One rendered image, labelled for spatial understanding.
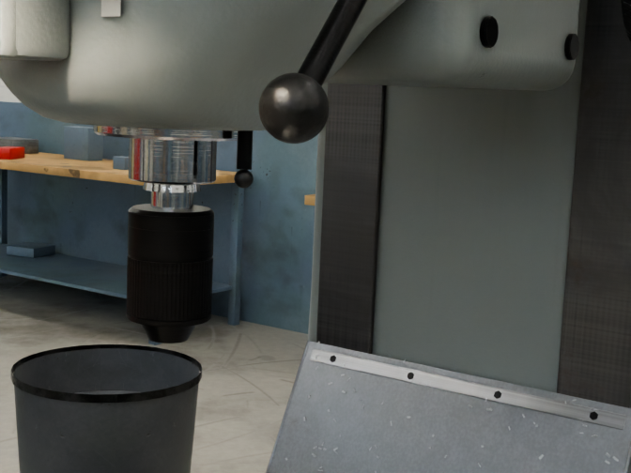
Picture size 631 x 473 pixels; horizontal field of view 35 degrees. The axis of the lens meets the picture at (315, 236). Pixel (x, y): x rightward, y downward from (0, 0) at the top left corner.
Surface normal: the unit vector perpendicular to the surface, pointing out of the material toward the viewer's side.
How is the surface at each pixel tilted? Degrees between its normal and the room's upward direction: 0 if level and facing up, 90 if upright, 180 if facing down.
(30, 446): 94
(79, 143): 90
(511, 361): 90
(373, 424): 64
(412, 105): 90
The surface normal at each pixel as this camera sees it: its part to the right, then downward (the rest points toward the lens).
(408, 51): -0.57, 0.24
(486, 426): -0.48, -0.36
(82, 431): -0.05, 0.20
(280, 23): 0.70, 0.56
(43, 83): -0.55, 0.44
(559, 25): 0.82, 0.11
